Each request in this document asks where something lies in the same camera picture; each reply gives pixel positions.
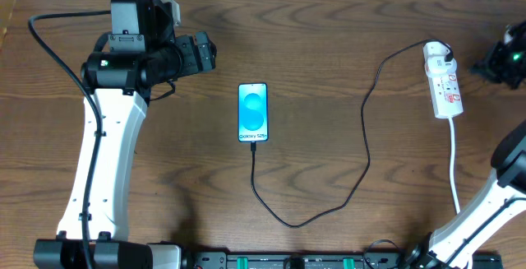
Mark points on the black mounting rail base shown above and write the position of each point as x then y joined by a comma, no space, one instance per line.
221,260

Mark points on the white power strip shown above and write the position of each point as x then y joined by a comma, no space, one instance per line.
442,81

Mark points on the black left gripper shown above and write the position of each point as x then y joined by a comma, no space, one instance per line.
204,51

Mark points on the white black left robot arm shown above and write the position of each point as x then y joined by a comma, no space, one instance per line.
141,51

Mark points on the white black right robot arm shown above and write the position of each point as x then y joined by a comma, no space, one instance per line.
500,199

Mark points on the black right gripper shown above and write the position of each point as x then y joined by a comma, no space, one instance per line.
494,61

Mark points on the blue Galaxy smartphone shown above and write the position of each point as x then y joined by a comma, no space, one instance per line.
253,112

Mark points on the black charger plug adapter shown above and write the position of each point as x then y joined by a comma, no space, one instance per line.
449,56

